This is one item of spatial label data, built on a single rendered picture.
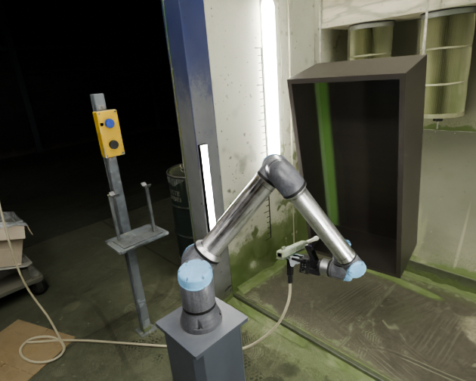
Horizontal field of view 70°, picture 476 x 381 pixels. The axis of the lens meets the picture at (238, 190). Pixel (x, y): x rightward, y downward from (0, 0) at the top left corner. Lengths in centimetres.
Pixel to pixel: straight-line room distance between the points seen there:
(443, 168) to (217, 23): 208
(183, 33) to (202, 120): 51
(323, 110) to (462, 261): 154
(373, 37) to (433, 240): 167
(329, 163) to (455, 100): 102
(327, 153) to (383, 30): 116
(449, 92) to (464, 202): 84
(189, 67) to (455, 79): 184
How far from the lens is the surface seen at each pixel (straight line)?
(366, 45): 312
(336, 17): 317
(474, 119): 326
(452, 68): 290
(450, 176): 318
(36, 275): 350
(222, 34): 236
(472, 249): 304
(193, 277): 147
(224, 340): 161
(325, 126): 234
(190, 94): 215
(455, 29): 290
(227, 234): 158
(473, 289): 304
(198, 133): 219
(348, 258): 164
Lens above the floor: 170
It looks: 19 degrees down
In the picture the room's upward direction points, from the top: 5 degrees counter-clockwise
